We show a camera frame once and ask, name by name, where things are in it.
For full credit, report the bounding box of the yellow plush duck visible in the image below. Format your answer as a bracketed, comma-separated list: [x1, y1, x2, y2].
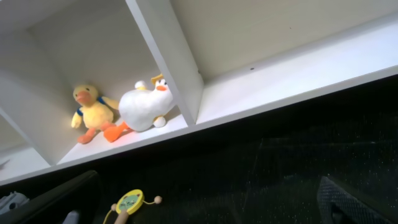
[70, 84, 121, 144]

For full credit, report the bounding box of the white plush duck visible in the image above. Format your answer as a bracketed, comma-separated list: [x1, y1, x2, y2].
[103, 73, 175, 143]

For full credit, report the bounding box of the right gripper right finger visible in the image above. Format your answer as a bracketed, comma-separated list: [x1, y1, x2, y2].
[317, 175, 398, 224]

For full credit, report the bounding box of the grey and yellow toy truck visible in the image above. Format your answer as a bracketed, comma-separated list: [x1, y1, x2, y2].
[0, 191, 30, 215]

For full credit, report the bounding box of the yellow rattle drum toy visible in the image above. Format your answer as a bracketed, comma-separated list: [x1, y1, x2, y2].
[102, 189, 163, 224]

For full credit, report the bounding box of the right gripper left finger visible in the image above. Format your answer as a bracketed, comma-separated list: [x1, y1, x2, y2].
[0, 170, 102, 224]

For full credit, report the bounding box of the white shelf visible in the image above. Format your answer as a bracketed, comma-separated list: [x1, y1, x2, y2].
[0, 0, 398, 187]

